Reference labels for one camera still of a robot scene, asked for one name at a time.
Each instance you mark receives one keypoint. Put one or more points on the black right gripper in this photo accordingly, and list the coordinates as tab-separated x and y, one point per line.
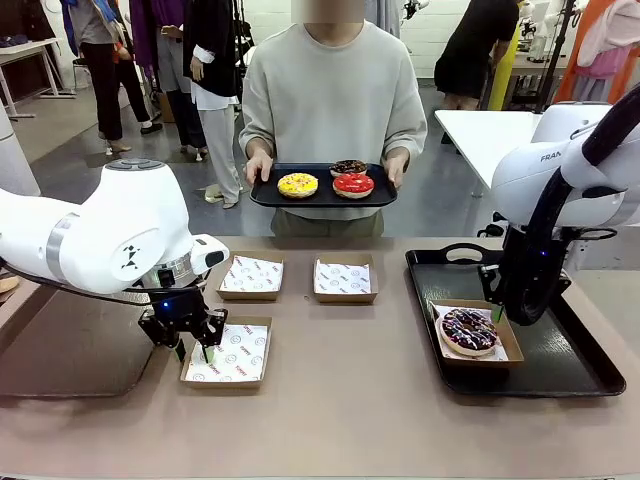
547	260

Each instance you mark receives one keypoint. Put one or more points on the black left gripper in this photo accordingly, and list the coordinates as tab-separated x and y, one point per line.
177	312

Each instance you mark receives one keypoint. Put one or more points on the chocolate donut with white drizzle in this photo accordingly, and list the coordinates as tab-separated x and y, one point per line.
467	332

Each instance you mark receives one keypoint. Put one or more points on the white printed paper liner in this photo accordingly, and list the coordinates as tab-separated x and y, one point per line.
345	277
252	275
240	350
501	354

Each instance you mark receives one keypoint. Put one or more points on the brown cardboard food box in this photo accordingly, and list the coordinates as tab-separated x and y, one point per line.
220	385
247	296
345	299
480	361

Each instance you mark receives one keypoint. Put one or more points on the red glazed donut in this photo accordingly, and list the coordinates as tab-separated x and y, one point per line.
353	185

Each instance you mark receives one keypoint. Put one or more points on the yellow sprinkled donut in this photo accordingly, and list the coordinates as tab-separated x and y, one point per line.
297	185

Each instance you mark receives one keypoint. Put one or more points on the chocolate sprinkled donut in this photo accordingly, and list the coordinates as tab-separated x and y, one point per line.
348	166

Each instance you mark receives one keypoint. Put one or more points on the black serving tray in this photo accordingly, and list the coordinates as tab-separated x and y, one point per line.
325	200

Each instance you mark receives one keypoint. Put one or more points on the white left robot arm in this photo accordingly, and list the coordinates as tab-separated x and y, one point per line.
100	235

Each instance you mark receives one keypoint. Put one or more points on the person's right forearm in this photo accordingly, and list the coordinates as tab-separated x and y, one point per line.
257	137

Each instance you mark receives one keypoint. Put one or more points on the person's left forearm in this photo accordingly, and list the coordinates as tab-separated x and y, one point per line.
405	140

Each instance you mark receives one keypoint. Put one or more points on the dark brown plastic tray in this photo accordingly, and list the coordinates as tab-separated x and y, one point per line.
75	350

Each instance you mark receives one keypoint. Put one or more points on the person's left hand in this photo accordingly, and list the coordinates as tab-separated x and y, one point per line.
396	170

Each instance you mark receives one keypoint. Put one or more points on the person's right hand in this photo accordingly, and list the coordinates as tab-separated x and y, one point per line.
259	170

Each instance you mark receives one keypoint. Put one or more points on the large white table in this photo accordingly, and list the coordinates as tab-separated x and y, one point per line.
480	130

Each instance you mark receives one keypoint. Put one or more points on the yellow panel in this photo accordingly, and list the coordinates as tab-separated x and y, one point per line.
504	85

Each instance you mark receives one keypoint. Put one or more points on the black tripod pole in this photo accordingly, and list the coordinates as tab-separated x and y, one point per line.
550	75

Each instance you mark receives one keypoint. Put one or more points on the brown cardboard carton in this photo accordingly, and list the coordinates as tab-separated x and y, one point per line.
166	107

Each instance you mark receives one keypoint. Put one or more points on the person in black dress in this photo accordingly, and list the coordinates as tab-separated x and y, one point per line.
470	50

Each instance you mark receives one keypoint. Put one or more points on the person in beige sweater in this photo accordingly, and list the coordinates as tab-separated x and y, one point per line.
330	100

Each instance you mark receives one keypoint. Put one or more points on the mannequin in purple garment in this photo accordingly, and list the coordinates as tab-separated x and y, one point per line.
172	65

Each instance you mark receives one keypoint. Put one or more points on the mannequin in black trousers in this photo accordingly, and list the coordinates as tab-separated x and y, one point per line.
102	75

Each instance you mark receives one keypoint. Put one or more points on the mannequin in black jacket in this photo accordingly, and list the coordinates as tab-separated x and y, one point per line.
215	50

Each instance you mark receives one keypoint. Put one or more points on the mannequin in grey cardigan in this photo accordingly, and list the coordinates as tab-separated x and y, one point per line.
385	15

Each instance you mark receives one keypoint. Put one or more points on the white side table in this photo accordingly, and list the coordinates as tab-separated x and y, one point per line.
25	49

